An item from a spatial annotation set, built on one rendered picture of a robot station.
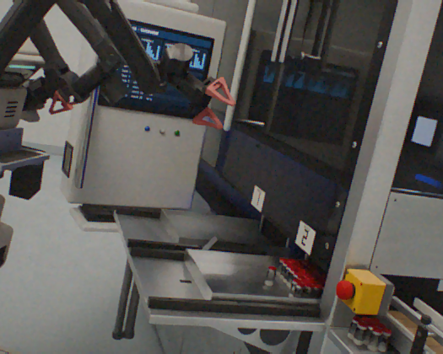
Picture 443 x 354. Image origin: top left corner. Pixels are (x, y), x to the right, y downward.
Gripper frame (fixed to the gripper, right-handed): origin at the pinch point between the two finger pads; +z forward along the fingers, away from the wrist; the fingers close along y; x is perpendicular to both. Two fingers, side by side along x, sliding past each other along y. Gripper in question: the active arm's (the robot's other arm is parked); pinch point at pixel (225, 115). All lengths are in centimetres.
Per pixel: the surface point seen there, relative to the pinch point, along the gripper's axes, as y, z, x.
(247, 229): -45, 22, 9
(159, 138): -56, -25, 23
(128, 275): -108, -5, -2
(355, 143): 22.3, 30.6, -3.6
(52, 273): -212, -55, 15
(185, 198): -74, -6, 23
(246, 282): -15.7, 32.0, -25.5
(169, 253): -22.3, 11.9, -29.7
